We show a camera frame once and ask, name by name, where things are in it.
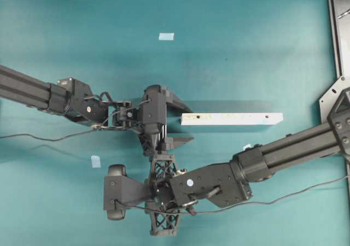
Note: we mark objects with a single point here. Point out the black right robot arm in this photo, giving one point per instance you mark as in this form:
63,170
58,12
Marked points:
228,184

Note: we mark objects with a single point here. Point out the white particle board plank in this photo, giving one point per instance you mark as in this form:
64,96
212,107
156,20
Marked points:
220,119

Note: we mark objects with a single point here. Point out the blue tape marker near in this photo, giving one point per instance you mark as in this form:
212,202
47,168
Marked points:
95,161

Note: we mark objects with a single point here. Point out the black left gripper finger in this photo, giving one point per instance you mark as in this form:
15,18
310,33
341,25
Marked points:
171,143
174,101

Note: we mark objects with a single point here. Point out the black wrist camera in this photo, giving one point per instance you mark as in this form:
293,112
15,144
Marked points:
153,113
122,192

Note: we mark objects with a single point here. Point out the blue tape marker far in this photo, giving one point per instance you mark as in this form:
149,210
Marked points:
166,36

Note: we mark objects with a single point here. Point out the black metal frame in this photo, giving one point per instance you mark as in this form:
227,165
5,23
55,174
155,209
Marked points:
337,54

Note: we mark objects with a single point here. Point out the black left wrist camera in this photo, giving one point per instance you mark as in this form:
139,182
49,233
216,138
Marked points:
153,113

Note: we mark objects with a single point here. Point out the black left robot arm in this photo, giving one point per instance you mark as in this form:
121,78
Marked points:
74,100

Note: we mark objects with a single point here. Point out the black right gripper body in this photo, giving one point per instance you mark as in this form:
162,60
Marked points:
163,197

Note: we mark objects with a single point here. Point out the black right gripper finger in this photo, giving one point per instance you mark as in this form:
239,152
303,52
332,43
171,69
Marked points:
162,166
164,224

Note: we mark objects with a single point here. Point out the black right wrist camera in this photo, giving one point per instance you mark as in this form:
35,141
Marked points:
122,192

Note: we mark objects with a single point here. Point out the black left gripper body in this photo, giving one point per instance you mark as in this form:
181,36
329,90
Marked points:
151,143

